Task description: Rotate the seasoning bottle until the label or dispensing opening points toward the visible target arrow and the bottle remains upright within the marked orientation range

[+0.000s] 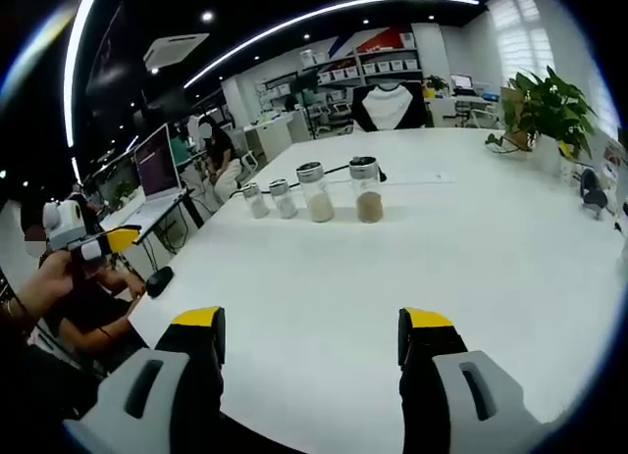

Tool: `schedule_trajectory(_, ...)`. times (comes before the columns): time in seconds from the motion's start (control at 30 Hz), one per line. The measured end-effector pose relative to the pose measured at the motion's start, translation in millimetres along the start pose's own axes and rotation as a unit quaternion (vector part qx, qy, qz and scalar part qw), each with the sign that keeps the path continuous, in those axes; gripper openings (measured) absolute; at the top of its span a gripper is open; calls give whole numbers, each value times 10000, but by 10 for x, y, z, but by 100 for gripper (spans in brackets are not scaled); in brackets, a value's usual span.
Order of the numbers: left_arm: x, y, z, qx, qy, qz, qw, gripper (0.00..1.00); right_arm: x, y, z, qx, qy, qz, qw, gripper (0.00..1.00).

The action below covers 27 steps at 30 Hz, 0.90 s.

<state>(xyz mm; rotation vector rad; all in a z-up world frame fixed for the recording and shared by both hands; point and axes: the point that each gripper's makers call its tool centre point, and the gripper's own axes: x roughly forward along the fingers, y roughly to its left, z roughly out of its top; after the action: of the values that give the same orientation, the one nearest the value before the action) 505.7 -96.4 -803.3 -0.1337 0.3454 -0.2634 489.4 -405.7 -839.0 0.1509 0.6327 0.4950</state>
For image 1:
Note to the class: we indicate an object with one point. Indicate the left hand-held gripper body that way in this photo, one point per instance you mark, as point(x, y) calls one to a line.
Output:
point(61, 226)

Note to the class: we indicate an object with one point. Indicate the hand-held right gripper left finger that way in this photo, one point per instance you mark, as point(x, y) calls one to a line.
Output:
point(147, 405)

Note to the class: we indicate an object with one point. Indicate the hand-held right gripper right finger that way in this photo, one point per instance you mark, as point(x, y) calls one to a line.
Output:
point(441, 375)

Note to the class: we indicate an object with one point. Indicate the small glass seasoning bottle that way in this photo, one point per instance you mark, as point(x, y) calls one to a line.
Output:
point(258, 204)
point(284, 204)

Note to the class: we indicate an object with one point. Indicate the tall glass seasoning bottle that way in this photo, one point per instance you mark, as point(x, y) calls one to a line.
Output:
point(368, 194)

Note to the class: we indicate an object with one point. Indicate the medium glass seasoning bottle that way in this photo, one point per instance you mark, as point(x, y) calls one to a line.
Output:
point(318, 199)

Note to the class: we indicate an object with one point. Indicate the person's left hand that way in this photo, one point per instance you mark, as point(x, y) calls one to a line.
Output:
point(56, 277)

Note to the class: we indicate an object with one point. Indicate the white side desk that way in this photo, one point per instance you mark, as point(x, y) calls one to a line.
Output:
point(147, 211)

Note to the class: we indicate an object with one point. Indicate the black computer mouse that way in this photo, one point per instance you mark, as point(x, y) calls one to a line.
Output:
point(159, 281)

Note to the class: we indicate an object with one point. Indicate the open silver laptop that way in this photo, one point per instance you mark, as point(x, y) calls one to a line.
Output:
point(157, 165)

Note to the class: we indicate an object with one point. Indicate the curved ceiling light strip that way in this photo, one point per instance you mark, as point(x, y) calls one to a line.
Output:
point(73, 66)

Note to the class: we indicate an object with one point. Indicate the ceiling air conditioner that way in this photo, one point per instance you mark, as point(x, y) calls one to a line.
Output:
point(174, 48)

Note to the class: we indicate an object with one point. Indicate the black headphones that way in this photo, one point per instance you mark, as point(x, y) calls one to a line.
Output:
point(593, 191)

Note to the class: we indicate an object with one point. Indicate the black and white shirt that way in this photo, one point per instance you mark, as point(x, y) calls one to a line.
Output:
point(387, 108)

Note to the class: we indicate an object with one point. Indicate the green potted plant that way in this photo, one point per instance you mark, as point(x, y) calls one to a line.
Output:
point(549, 111)

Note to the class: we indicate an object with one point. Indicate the long ceiling light strip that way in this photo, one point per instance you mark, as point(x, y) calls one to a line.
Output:
point(314, 20)

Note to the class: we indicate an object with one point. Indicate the small green plant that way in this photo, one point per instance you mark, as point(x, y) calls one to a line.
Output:
point(435, 84)

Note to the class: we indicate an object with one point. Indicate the shelf of white boxes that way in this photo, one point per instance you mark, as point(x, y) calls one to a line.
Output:
point(373, 64)

